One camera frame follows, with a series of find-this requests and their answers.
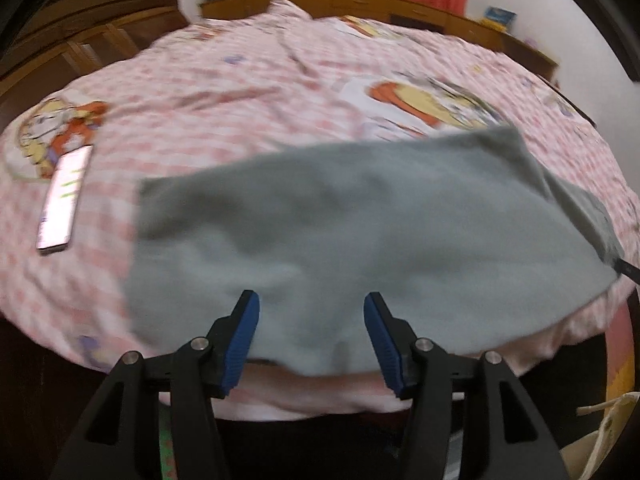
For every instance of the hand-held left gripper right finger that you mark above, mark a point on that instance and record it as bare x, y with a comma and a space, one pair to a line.
381, 340

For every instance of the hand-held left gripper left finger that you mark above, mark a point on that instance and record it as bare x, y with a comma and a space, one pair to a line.
244, 335

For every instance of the pink checked cartoon blanket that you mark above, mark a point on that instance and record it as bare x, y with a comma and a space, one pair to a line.
200, 85

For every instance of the dark wooden wardrobe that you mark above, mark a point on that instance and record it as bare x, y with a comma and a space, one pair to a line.
75, 35

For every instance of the grey pants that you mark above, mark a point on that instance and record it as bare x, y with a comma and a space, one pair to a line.
325, 220

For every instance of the smartphone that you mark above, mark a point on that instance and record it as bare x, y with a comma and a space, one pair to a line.
62, 200

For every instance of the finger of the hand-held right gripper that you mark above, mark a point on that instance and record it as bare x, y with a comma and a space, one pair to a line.
631, 270

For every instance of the cream bag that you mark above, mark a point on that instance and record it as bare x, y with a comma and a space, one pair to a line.
612, 440

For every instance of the wooden headboard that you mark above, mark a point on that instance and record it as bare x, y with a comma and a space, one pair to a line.
345, 1

